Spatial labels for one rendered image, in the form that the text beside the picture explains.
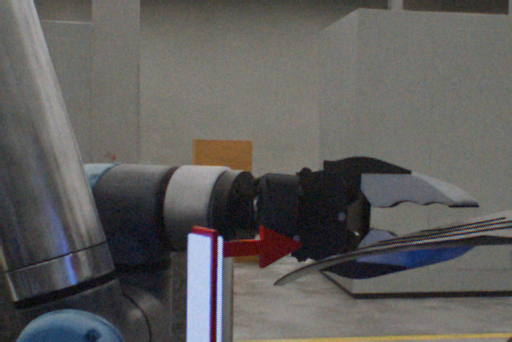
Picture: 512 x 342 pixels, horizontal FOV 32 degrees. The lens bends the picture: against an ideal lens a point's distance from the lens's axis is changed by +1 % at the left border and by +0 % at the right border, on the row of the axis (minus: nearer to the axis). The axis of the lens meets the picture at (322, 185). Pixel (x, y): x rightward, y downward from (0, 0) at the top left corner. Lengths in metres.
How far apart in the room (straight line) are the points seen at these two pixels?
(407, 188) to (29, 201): 0.28
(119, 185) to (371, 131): 6.03
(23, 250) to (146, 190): 0.14
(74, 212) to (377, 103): 6.17
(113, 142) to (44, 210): 4.21
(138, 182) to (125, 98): 4.11
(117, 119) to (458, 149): 3.08
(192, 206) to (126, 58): 4.16
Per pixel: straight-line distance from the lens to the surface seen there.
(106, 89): 4.86
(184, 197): 0.73
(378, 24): 6.82
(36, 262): 0.65
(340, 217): 0.68
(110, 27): 4.89
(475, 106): 7.02
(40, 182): 0.65
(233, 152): 8.68
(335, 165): 0.69
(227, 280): 2.76
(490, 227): 0.58
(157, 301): 0.77
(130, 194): 0.75
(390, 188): 0.68
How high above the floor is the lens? 1.24
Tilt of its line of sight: 3 degrees down
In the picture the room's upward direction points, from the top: 1 degrees clockwise
